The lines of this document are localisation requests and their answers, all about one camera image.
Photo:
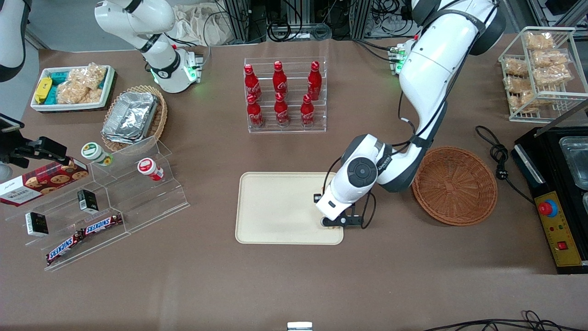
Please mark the clear acrylic bottle rack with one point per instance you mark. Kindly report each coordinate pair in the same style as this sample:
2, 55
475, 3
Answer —
294, 129

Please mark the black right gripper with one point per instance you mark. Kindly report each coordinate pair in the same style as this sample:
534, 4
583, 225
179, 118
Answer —
28, 150

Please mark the beige rectangular tray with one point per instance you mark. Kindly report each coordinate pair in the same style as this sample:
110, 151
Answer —
280, 209

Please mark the Snickers chocolate bar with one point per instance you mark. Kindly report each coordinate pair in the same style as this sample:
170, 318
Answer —
64, 248
102, 224

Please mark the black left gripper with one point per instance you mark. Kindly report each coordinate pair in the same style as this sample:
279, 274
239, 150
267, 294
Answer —
315, 195

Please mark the white plastic snack bin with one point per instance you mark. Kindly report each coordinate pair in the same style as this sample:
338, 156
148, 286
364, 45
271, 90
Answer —
36, 106

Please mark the yellow snack pack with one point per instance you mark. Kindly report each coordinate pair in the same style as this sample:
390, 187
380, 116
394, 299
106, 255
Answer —
42, 90

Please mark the beige cloth bag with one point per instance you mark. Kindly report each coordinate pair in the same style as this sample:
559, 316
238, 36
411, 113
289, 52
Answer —
193, 25

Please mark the green lid yogurt cup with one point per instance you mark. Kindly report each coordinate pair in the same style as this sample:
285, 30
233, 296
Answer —
94, 153

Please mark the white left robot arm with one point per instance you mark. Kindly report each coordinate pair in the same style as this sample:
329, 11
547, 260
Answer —
436, 69

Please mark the black machine with yellow panel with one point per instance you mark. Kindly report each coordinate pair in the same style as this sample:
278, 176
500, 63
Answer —
558, 239

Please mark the rice cracker snack bag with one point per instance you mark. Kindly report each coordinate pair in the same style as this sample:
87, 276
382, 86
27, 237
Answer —
89, 76
551, 59
539, 40
72, 93
517, 84
519, 102
515, 67
553, 76

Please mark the teal snack pack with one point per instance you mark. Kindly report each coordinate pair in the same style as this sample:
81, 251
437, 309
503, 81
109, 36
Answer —
51, 94
59, 78

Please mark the red Coca-Cola bottle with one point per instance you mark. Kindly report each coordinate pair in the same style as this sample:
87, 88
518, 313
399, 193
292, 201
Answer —
279, 79
307, 111
314, 82
254, 112
251, 82
281, 110

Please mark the aluminium frame post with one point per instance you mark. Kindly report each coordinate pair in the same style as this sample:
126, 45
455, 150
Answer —
236, 20
361, 18

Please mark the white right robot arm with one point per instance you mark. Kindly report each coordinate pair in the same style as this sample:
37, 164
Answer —
138, 18

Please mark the clear acrylic stepped shelf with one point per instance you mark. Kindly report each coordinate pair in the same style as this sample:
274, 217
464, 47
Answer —
69, 250
151, 202

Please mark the aluminium foil tray stack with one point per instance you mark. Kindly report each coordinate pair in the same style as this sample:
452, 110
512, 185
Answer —
131, 117

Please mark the red lid yogurt cup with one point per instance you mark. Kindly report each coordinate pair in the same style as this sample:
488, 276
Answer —
148, 168

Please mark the red Walkers cookie box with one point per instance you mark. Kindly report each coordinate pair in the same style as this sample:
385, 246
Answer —
41, 183

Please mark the small wicker basket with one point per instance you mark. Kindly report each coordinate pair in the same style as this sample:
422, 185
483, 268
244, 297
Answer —
160, 120

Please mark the small black box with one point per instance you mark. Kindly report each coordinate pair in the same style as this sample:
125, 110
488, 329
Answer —
87, 201
36, 224

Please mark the steel machine tray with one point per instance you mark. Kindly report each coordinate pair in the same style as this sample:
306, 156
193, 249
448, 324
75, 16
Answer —
574, 161

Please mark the large round wicker basket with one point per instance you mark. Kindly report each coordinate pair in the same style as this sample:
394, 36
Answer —
459, 188

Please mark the red emergency stop button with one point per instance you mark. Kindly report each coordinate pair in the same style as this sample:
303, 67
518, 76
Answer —
547, 208

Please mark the grey metal bar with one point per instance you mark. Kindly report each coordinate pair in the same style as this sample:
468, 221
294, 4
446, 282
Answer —
560, 118

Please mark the small silver white device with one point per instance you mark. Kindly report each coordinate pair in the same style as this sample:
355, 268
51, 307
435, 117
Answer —
299, 327

